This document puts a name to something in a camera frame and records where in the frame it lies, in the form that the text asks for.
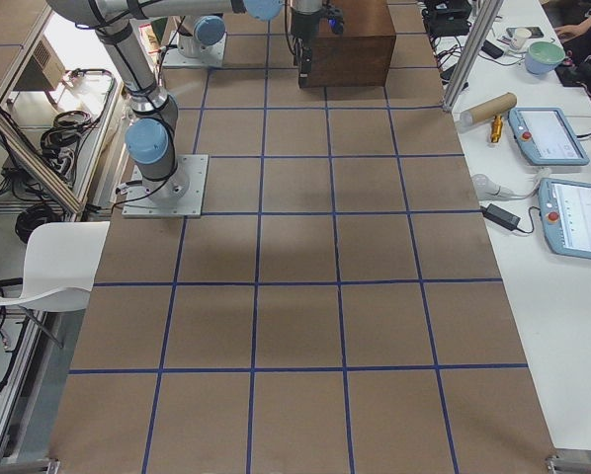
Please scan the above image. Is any blue teach pendant far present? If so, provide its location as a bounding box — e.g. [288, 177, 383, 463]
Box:
[507, 107, 590, 166]

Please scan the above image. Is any black smartphone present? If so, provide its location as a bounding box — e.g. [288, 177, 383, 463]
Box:
[481, 40, 504, 59]

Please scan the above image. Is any blue teach pendant near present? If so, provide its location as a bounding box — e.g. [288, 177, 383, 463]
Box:
[538, 178, 591, 260]

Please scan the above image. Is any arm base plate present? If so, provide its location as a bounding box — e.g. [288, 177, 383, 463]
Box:
[122, 154, 209, 218]
[163, 32, 226, 69]

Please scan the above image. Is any black power adapter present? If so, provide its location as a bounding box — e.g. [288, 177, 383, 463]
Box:
[481, 203, 521, 231]

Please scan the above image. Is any cardboard tube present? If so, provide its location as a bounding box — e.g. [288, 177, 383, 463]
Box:
[460, 92, 517, 126]

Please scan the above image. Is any brass yellow tool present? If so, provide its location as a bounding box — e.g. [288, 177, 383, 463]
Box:
[490, 115, 503, 144]

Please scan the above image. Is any dark wooden drawer cabinet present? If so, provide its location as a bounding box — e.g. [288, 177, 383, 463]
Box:
[298, 1, 396, 88]

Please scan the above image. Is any white light bulb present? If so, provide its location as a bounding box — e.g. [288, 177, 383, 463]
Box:
[471, 174, 515, 200]

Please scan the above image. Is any white plastic chair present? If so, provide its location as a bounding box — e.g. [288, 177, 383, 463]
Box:
[0, 221, 110, 312]

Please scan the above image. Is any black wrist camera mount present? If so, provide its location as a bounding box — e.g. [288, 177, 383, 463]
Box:
[321, 2, 345, 36]

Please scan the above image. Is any white paper cup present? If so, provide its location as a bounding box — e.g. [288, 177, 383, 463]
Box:
[510, 27, 532, 51]

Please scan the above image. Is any blue teach pendant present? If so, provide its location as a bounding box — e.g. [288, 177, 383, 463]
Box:
[507, 107, 590, 166]
[538, 178, 591, 260]

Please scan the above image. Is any green bowl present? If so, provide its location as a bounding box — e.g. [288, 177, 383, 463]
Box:
[524, 41, 566, 75]

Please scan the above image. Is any aluminium frame post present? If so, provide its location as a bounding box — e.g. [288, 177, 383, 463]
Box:
[442, 0, 503, 112]

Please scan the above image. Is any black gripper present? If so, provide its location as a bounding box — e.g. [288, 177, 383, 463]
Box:
[289, 10, 320, 80]

